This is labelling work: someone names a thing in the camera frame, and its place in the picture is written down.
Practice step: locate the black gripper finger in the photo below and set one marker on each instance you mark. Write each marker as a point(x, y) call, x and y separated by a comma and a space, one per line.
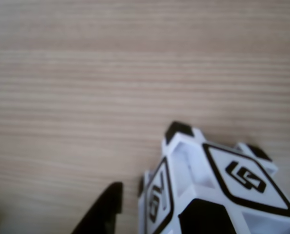
point(98, 214)

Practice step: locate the white cube house symbol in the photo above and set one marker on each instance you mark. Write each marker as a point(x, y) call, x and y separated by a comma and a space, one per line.
point(244, 180)

